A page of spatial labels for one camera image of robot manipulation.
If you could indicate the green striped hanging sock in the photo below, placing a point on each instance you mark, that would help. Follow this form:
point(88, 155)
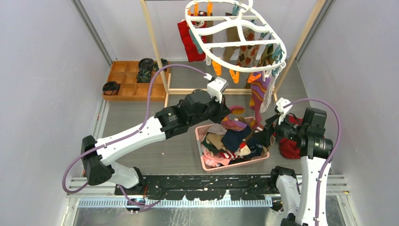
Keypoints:
point(266, 58)

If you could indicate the pink plastic basket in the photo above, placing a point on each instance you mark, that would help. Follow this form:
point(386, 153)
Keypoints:
point(214, 156)

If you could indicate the rolled dark sock left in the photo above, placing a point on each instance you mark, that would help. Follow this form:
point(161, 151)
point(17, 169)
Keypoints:
point(111, 88)

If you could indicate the red hanging sock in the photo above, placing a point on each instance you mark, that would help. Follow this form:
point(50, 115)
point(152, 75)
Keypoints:
point(190, 48)

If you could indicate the maroon orange heel sock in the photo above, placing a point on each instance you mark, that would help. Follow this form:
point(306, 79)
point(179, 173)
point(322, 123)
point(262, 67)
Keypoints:
point(236, 125)

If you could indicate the white plastic clip hanger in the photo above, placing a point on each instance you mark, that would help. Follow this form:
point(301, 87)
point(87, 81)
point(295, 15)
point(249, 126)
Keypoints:
point(208, 21)

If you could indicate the grey beige sock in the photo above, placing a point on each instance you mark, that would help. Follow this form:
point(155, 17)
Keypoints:
point(217, 129)

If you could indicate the rolled dark sock centre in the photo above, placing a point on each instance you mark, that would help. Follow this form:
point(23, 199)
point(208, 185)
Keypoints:
point(144, 76)

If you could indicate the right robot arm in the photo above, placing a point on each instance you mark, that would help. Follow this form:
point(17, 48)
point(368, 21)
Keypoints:
point(303, 202)

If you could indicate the red cloth on table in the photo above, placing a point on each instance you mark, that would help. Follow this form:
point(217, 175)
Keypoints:
point(287, 148)

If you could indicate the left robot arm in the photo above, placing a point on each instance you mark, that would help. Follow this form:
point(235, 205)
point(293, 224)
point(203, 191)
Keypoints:
point(100, 155)

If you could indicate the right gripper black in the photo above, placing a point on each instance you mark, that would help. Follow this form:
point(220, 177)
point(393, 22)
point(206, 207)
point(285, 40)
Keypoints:
point(264, 137)

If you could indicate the maroon purple orange striped sock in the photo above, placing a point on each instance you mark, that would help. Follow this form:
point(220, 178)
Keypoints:
point(258, 87)

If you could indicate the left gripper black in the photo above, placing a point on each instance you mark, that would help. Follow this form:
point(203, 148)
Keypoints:
point(222, 110)

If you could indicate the orange wooden compartment tray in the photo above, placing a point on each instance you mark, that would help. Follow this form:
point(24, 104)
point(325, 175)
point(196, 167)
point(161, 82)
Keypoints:
point(125, 74)

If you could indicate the argyle hanging sock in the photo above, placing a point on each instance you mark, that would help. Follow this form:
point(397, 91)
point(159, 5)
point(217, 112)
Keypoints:
point(248, 53)

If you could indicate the white hanging sock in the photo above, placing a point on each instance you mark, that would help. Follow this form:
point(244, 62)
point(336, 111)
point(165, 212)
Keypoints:
point(268, 94)

